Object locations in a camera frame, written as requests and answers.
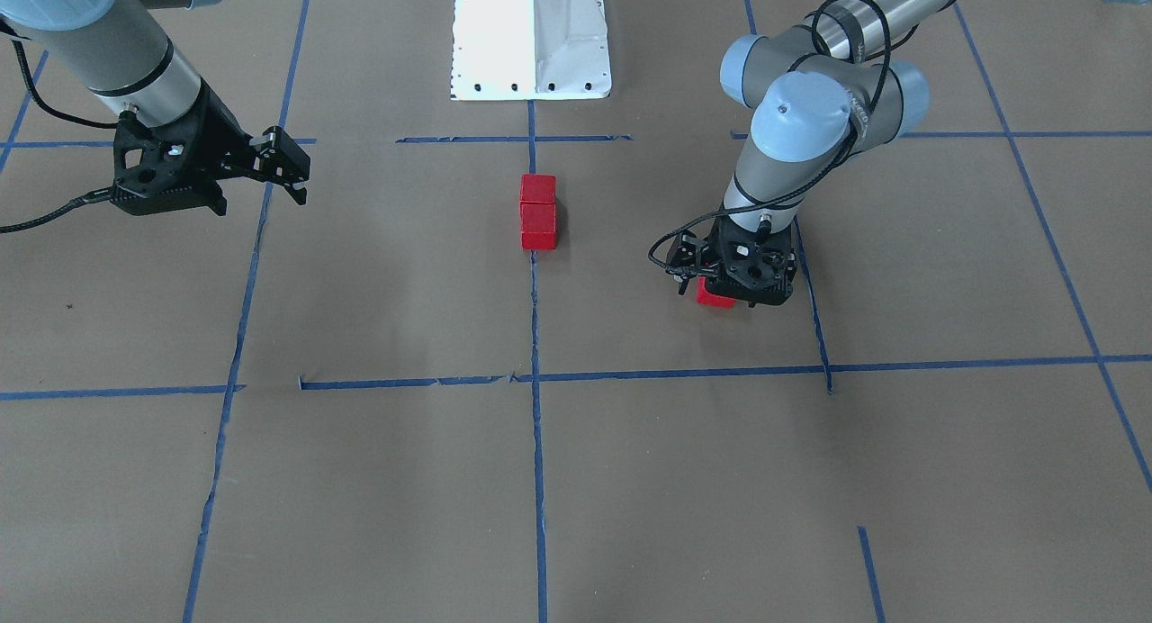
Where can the red cube block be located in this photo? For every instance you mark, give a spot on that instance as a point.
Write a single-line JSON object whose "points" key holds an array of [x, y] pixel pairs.
{"points": [[539, 225], [710, 299], [538, 189]]}

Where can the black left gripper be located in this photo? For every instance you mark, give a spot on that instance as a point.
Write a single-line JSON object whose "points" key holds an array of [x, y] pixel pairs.
{"points": [[691, 256]]}

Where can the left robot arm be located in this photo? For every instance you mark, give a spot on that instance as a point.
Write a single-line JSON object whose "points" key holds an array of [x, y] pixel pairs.
{"points": [[825, 90]]}

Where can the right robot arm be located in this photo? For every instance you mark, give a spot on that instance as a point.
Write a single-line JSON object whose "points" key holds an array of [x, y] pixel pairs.
{"points": [[119, 52]]}

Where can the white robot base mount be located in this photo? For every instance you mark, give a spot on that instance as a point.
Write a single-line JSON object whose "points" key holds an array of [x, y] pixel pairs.
{"points": [[521, 50]]}

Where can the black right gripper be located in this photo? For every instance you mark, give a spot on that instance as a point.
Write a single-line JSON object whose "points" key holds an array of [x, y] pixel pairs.
{"points": [[214, 137]]}

